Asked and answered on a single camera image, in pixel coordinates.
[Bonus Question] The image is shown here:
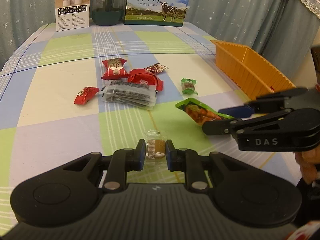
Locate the blue milk carton box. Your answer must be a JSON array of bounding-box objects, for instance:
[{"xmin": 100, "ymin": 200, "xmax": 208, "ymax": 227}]
[{"xmin": 124, "ymin": 0, "xmax": 189, "ymax": 27}]

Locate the white product box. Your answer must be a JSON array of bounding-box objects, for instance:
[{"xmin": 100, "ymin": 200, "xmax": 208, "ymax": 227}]
[{"xmin": 55, "ymin": 0, "xmax": 90, "ymax": 31}]

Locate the checkered tablecloth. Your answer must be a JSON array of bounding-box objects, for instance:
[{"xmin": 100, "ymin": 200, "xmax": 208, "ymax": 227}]
[{"xmin": 1, "ymin": 23, "xmax": 300, "ymax": 234}]

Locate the small red candy packet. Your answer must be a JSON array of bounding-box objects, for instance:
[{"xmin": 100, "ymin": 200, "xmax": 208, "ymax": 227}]
[{"xmin": 74, "ymin": 87, "xmax": 100, "ymax": 105}]

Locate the red pouch snack packet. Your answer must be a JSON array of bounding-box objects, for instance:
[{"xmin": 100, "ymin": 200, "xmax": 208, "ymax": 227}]
[{"xmin": 127, "ymin": 69, "xmax": 163, "ymax": 92}]

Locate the white sachet stack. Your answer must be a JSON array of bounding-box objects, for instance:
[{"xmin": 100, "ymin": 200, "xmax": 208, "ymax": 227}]
[{"xmin": 99, "ymin": 80, "xmax": 157, "ymax": 109}]

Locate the person's right hand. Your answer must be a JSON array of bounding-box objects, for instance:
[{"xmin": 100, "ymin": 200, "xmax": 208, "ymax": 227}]
[{"xmin": 295, "ymin": 146, "xmax": 320, "ymax": 185}]

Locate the silver green snack bag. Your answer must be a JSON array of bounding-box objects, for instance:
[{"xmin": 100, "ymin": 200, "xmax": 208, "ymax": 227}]
[{"xmin": 175, "ymin": 98, "xmax": 234, "ymax": 126}]

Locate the brown red candy wrapper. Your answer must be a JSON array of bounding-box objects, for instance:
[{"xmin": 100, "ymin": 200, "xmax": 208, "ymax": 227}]
[{"xmin": 144, "ymin": 62, "xmax": 167, "ymax": 75}]

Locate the blue star curtain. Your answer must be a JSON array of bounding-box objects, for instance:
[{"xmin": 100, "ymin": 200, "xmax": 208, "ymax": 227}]
[{"xmin": 1, "ymin": 0, "xmax": 319, "ymax": 76}]

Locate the green wrapped candy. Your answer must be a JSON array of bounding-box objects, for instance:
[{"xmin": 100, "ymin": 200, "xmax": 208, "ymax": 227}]
[{"xmin": 181, "ymin": 78, "xmax": 198, "ymax": 95}]

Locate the dark glass jar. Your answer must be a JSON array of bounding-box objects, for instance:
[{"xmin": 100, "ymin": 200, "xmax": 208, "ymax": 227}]
[{"xmin": 92, "ymin": 0, "xmax": 124, "ymax": 26}]

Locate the clear brown candy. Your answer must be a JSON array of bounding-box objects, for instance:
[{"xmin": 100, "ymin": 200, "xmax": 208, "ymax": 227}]
[{"xmin": 145, "ymin": 130, "xmax": 165, "ymax": 165}]

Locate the red santa snack packet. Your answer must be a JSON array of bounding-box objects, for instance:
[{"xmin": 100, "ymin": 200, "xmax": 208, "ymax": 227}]
[{"xmin": 101, "ymin": 58, "xmax": 129, "ymax": 80}]

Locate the orange plastic tray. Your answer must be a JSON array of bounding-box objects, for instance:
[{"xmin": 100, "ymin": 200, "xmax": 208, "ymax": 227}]
[{"xmin": 211, "ymin": 40, "xmax": 296, "ymax": 100}]

